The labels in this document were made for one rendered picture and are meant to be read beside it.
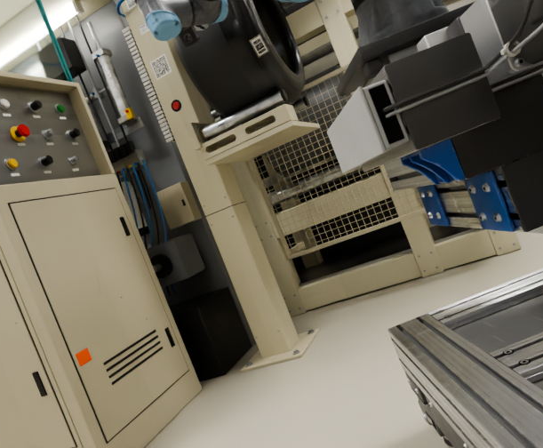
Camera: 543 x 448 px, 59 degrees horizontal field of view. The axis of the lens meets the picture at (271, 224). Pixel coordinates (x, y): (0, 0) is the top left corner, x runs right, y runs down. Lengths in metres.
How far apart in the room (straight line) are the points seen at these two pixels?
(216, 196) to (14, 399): 0.94
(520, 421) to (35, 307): 1.24
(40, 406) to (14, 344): 0.20
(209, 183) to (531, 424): 1.49
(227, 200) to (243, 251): 0.21
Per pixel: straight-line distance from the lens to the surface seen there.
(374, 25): 0.83
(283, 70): 1.74
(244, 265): 1.88
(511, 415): 0.65
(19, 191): 1.60
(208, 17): 1.34
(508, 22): 0.53
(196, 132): 1.79
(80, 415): 1.55
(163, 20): 1.26
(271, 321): 1.91
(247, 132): 1.72
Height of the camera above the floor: 0.55
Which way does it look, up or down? 2 degrees down
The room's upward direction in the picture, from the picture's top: 22 degrees counter-clockwise
